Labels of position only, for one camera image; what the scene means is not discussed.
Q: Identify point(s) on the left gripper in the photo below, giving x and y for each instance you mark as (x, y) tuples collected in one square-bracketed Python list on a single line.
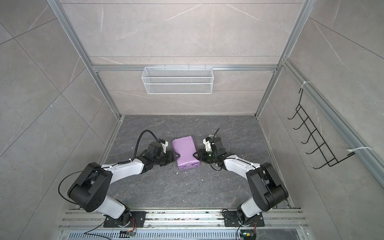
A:
[(172, 157)]

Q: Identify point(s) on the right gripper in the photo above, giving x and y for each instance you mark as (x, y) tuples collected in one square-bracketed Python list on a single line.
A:
[(201, 156)]

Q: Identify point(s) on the pink wrapping paper sheet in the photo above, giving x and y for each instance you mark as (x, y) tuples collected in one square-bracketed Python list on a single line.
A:
[(184, 149)]

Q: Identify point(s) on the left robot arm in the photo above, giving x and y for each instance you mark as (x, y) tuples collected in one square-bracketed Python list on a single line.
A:
[(90, 189)]

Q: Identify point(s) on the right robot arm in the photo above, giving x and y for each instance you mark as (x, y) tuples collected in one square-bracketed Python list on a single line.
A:
[(267, 188)]

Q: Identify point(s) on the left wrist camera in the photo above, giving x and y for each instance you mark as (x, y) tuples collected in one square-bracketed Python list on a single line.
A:
[(164, 144)]

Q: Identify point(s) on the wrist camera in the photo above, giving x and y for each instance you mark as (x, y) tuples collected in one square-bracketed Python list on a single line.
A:
[(207, 143), (164, 144)]

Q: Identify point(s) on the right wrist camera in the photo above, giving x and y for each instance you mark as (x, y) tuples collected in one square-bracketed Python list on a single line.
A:
[(207, 143)]

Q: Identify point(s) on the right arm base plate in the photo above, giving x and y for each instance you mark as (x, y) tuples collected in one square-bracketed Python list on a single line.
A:
[(237, 219)]

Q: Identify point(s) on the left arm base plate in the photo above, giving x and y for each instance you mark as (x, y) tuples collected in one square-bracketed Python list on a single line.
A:
[(126, 220)]

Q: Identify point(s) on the white wire mesh basket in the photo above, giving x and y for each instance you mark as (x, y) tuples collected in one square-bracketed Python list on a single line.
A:
[(178, 80)]

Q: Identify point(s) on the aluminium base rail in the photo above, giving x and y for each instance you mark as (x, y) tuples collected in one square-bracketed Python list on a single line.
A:
[(203, 224)]

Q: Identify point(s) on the black wire hook rack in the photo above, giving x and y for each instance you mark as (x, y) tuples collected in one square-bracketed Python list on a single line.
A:
[(315, 136)]

